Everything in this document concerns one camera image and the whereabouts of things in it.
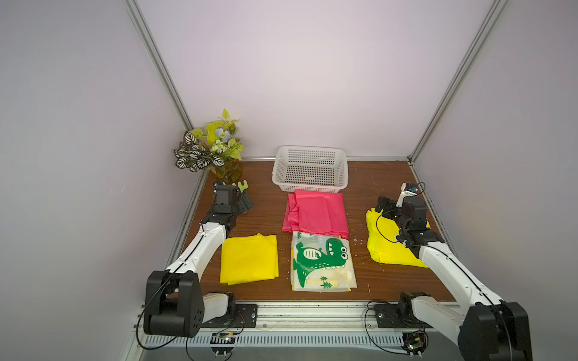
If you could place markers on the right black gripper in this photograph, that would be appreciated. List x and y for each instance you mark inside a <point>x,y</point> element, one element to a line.
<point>387,205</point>

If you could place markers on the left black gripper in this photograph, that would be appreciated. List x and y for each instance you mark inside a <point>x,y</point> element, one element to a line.
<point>242,206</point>

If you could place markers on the plain yellow raincoat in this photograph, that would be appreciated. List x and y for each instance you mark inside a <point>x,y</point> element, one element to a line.
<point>249,259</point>

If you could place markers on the pink raincoat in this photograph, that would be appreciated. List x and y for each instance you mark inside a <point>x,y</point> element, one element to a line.
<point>316,213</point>

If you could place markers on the white plastic basket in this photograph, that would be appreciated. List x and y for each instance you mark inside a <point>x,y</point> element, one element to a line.
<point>320,169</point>

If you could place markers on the dinosaur print raincoat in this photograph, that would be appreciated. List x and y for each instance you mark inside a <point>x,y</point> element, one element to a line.
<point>321,264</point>

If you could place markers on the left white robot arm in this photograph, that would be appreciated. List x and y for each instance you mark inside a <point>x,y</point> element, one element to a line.
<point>174,304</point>

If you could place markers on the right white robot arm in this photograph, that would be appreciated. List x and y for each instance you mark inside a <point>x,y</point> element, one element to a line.
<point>486,327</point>

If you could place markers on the yellow duck folded raincoat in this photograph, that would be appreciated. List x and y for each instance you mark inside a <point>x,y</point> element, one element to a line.
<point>382,243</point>

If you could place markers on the green toy rake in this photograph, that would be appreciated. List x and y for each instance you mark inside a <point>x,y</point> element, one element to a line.
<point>242,185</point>

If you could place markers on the artificial plant in vase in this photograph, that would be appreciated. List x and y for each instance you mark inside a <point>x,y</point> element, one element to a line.
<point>215,147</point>

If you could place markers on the left controller board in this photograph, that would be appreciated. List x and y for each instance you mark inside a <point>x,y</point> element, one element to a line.
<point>222,344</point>

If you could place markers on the controller board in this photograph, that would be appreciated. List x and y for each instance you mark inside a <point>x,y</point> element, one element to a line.
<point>222,344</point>
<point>415,343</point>

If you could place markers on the right controller board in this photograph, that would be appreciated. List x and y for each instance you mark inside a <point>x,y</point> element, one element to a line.
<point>415,343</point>

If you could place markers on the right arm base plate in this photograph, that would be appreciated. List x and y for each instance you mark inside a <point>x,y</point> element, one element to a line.
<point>388,316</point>

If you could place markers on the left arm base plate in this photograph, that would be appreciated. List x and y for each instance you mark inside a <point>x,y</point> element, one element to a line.
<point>245,316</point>

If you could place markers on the aluminium front rail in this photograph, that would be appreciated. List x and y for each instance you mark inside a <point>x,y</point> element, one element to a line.
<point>301,330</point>

